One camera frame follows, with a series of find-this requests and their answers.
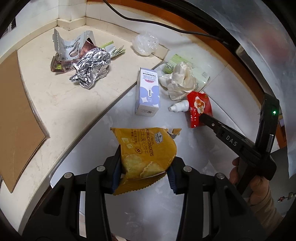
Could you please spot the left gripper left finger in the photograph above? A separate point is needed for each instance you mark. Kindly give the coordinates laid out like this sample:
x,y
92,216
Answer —
x,y
57,217

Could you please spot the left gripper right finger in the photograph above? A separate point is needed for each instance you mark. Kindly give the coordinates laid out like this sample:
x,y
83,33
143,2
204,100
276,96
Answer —
x,y
212,208

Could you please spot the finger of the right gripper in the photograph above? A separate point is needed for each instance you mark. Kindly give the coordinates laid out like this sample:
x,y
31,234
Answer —
x,y
230,137

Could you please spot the red snack pouch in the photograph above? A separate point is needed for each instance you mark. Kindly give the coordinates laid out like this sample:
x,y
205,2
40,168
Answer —
x,y
199,103

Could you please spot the green white package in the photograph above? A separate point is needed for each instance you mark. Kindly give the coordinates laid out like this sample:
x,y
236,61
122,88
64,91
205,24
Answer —
x,y
201,76

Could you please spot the yellow cracker bag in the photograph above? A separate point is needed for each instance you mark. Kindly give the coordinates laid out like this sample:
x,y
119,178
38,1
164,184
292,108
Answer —
x,y
146,154

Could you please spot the beige right sleeve forearm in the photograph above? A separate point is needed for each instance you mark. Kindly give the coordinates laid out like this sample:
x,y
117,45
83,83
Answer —
x,y
267,214

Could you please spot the person right hand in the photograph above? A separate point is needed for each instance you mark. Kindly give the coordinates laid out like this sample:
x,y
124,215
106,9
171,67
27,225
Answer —
x,y
258,185

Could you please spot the small white dropper bottle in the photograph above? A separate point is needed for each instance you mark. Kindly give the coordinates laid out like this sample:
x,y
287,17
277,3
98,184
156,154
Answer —
x,y
182,106

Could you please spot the brown cardboard sheet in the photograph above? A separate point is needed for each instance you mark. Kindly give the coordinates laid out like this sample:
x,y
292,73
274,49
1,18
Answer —
x,y
21,134

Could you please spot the crumpled white tissue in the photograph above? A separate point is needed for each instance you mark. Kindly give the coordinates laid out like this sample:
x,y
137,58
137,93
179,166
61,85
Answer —
x,y
180,82

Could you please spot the white purple milk carton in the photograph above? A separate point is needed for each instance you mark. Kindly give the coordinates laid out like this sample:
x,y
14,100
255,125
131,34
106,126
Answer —
x,y
147,96

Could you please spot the crumpled aluminium foil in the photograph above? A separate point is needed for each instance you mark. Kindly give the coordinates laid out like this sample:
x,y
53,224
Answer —
x,y
93,66

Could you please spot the crumpled clear plastic bag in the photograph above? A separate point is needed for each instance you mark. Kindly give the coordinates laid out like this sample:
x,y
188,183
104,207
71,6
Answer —
x,y
145,43

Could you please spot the torn silver brown wrapper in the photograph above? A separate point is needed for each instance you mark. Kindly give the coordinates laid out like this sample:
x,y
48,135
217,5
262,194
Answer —
x,y
70,52

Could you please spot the green white torn wrapper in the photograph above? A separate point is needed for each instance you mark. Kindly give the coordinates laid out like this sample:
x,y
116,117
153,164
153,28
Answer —
x,y
112,50

